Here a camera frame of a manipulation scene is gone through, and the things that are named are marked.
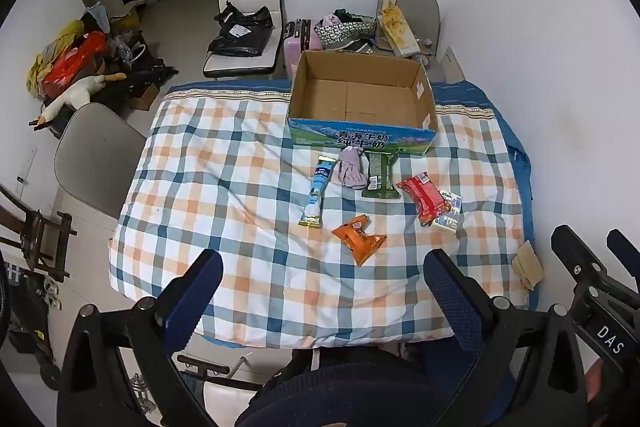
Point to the orange snack packet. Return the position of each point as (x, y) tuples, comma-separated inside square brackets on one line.
[(360, 239)]

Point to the dark green clothing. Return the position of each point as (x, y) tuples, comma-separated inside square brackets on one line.
[(352, 14)]

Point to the green snack packet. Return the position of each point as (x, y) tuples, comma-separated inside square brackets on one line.
[(380, 177)]

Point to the small cardboard box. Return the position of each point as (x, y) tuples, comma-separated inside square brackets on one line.
[(144, 97)]

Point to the yellow cloth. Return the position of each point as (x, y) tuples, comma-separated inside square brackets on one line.
[(45, 64)]

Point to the red plastic bag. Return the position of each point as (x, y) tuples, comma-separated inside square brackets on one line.
[(75, 62)]

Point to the dark wooden chair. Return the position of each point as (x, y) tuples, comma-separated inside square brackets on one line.
[(45, 237)]

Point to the dumbbell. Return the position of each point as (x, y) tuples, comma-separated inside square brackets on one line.
[(142, 392)]

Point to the black luggage pile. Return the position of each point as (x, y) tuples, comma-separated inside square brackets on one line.
[(145, 77)]

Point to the grey chair with clutter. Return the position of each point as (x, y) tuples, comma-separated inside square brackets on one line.
[(425, 14)]

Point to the purple grey cloth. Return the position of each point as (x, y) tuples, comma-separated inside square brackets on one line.
[(350, 174)]

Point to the blue white tissue packet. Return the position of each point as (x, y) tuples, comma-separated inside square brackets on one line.
[(450, 219)]

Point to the yellow snack bag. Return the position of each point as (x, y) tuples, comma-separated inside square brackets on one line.
[(395, 27)]

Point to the red snack packet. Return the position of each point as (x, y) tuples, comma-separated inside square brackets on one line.
[(425, 197)]

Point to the white flat board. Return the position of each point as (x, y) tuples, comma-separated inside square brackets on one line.
[(452, 64)]

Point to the black equipment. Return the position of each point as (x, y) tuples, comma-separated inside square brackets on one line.
[(30, 317)]

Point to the person's right hand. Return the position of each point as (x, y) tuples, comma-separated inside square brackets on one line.
[(596, 379)]

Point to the black bag with white label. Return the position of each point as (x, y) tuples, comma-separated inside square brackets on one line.
[(235, 42)]

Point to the blue white tube packet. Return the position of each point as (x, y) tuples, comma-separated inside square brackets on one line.
[(317, 187)]

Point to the light blue cloth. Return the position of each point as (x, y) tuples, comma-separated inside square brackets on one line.
[(97, 17)]

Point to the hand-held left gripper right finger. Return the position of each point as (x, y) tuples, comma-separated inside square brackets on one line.
[(450, 302)]

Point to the person's dark clothing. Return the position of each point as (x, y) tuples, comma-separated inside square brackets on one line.
[(325, 399)]

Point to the white goose plush toy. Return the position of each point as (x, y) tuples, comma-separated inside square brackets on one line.
[(80, 94)]

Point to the beige cloth piece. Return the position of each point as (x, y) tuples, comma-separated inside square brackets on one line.
[(527, 264)]

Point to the patterned tote bag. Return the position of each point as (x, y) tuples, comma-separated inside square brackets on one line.
[(345, 34)]

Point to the black plastic bag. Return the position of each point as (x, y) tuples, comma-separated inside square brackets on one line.
[(250, 17)]

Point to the empty grey chair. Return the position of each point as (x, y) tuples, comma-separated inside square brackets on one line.
[(100, 152)]

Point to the plaid blanket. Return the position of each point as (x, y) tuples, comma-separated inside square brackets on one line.
[(225, 207)]

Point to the yellow bin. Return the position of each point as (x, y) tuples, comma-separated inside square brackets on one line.
[(127, 17)]

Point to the tape roll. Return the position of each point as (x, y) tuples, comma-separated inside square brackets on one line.
[(420, 57)]

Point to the black metal stool frame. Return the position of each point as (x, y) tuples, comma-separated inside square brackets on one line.
[(210, 369)]

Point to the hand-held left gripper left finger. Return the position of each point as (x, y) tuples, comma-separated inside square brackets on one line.
[(192, 294)]

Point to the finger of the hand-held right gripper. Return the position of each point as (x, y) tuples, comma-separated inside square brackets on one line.
[(625, 257), (575, 257)]

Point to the pink suitcase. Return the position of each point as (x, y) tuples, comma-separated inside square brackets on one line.
[(295, 52)]

